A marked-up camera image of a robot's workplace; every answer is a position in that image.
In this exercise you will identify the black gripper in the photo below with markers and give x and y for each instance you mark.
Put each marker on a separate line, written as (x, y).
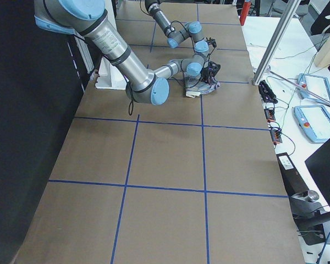
(205, 73)

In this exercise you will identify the navy white striped polo shirt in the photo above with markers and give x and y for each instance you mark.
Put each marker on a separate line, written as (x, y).
(194, 87)

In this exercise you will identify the black tool on desk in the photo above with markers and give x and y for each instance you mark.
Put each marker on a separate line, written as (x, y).
(266, 92)

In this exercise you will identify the orange black connector module one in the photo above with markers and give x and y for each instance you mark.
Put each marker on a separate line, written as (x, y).
(269, 114)

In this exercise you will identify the red cylinder tube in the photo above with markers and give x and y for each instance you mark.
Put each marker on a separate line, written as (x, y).
(244, 11)

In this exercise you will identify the orange black connector module two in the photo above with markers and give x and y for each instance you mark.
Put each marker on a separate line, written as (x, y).
(276, 134)

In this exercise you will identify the metal rod with green tip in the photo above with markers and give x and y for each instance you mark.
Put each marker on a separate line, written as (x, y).
(302, 88)

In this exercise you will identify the white side desk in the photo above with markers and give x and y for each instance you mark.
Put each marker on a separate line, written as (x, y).
(293, 56)

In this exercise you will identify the far blue teach pendant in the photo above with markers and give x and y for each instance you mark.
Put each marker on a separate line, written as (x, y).
(316, 84)

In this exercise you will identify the blue teach pendant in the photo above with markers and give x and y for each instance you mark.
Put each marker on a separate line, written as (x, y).
(316, 84)
(314, 122)

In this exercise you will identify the near blue teach pendant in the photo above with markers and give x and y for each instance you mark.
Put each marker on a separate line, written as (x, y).
(314, 122)

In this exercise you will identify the black rectangular device box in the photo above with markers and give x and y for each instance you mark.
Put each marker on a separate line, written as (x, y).
(292, 179)

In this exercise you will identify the black monitor on stand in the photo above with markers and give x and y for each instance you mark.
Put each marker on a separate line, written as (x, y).
(313, 221)

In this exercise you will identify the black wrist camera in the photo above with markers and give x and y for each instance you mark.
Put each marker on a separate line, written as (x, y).
(213, 69)
(211, 42)

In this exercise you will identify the aluminium extrusion frame post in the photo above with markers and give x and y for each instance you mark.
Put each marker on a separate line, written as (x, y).
(275, 40)

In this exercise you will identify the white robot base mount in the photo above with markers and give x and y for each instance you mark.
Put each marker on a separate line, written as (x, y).
(109, 77)

